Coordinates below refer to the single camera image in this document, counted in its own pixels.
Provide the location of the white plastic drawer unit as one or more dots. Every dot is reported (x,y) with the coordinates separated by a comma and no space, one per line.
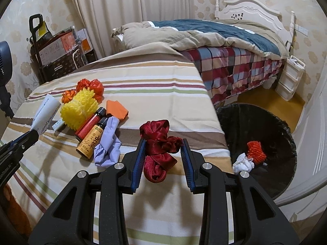
(288,79)

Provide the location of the white crumpled tissue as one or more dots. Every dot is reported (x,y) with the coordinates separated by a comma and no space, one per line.
(242,164)

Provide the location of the cream curtain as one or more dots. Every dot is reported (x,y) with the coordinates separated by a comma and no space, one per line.
(127,5)

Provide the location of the plaid bed sheet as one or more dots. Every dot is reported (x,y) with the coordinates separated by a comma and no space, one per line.
(230,69)

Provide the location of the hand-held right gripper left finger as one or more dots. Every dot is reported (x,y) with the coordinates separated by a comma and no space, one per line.
(139,163)

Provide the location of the red-orange foam net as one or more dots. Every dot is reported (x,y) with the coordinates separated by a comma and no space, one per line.
(82,84)
(95,88)

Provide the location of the printed cardboard box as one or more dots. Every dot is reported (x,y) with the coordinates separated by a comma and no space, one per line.
(57,47)

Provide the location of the white carved headboard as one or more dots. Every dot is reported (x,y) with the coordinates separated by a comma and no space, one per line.
(253,10)

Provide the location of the trash bin with black bag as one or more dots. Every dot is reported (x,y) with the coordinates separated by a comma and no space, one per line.
(255,122)

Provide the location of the white panelled door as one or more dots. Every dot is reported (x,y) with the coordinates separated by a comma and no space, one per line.
(311,145)

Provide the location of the beige and blue duvet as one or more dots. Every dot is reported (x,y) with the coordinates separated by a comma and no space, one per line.
(204,30)

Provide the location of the orange label small bottle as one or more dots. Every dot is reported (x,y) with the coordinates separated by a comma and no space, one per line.
(88,145)

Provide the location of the dark standing fan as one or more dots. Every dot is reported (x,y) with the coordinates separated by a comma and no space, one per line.
(3,58)

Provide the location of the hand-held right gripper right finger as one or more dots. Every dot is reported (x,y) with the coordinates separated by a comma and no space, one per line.
(187,166)

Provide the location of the white and orange box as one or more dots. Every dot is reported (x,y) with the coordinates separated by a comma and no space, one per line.
(84,40)

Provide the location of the striped tablecloth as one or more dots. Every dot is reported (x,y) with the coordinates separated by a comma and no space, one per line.
(153,81)

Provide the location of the lavender crumpled cloth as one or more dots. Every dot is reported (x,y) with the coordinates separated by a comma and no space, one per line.
(107,148)

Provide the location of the yellow foam fruit net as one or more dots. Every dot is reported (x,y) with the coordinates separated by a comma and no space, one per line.
(76,109)

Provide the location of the small white bin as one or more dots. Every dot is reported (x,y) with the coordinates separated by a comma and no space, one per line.
(269,83)

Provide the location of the yellow black hanging object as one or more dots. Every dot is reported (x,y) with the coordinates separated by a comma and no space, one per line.
(293,40)

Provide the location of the small white packet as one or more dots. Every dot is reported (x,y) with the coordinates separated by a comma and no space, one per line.
(57,125)

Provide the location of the red foam fruit net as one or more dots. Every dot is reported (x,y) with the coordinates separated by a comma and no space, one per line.
(256,151)

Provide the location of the orange paper piece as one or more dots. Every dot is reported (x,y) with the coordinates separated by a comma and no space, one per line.
(116,108)

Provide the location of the dark red satin ribbon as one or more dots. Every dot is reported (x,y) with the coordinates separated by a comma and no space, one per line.
(155,143)

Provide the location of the white wall socket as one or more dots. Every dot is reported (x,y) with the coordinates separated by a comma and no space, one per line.
(302,29)

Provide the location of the black trolley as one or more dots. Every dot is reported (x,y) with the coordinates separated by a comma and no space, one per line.
(34,30)

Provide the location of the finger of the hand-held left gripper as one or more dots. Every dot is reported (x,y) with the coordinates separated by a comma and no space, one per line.
(25,139)

